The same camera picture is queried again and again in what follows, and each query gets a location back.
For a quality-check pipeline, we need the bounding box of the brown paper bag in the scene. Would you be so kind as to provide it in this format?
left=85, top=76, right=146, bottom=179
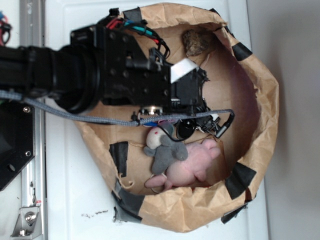
left=76, top=3, right=279, bottom=233

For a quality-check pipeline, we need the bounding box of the grey plush mouse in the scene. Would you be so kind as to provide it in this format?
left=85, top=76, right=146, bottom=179
left=143, top=121, right=188, bottom=175

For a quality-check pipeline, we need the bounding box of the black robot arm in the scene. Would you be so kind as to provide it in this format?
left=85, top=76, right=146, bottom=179
left=0, top=24, right=207, bottom=115

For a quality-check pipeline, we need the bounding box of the pink plush pig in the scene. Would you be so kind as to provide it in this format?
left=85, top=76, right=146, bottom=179
left=144, top=138, right=221, bottom=191

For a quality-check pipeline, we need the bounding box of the brown rock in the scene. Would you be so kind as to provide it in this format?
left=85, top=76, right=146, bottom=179
left=182, top=29, right=209, bottom=57

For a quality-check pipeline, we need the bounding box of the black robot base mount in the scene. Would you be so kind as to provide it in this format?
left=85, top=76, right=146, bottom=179
left=0, top=101, right=34, bottom=191

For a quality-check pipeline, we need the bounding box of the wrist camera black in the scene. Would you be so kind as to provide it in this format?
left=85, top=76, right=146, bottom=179
left=176, top=119, right=196, bottom=140

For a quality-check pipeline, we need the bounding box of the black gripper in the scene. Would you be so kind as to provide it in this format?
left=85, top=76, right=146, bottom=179
left=70, top=25, right=207, bottom=113

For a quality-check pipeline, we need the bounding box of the grey braided cable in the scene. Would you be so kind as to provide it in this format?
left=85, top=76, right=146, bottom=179
left=0, top=89, right=236, bottom=127

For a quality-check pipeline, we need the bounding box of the aluminium frame rail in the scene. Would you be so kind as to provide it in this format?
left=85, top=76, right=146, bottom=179
left=10, top=0, right=48, bottom=240

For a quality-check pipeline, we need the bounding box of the metal corner bracket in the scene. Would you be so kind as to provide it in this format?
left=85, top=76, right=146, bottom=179
left=10, top=206, right=42, bottom=240

